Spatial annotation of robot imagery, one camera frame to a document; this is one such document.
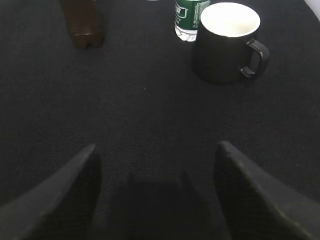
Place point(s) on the cola bottle red label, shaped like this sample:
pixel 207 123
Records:
pixel 83 23

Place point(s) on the green label water bottle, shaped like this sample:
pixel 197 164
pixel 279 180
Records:
pixel 187 18

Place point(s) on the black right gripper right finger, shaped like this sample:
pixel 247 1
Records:
pixel 256 205

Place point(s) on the black tablecloth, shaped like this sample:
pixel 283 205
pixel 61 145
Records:
pixel 155 124

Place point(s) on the black mug white inside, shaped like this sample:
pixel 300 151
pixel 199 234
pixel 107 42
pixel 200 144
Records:
pixel 226 49

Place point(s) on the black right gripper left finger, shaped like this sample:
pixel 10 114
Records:
pixel 61 207

